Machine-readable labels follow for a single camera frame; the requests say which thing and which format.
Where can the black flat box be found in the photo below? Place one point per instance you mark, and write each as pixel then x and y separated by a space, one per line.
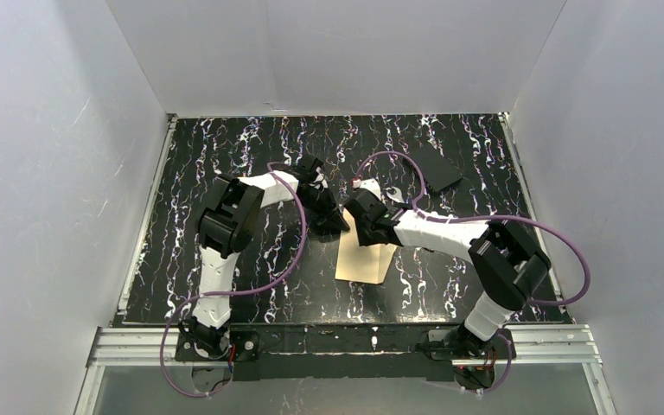
pixel 439 173

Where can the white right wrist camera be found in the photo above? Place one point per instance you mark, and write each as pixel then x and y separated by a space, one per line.
pixel 369 184

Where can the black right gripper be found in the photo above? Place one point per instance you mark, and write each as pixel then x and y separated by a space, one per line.
pixel 370 219

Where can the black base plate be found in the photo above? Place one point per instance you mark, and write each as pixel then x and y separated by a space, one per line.
pixel 441 359

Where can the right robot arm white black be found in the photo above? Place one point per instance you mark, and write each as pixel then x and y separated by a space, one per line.
pixel 508 261

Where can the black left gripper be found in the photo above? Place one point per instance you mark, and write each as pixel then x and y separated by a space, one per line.
pixel 322 202

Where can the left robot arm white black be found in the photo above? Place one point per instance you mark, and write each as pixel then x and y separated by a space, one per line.
pixel 228 221

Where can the cream envelope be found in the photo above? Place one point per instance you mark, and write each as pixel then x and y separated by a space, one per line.
pixel 361 264

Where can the aluminium front rail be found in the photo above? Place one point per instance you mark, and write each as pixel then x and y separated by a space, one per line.
pixel 533 343

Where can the silver wrench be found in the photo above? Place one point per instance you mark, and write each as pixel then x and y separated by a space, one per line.
pixel 395 194

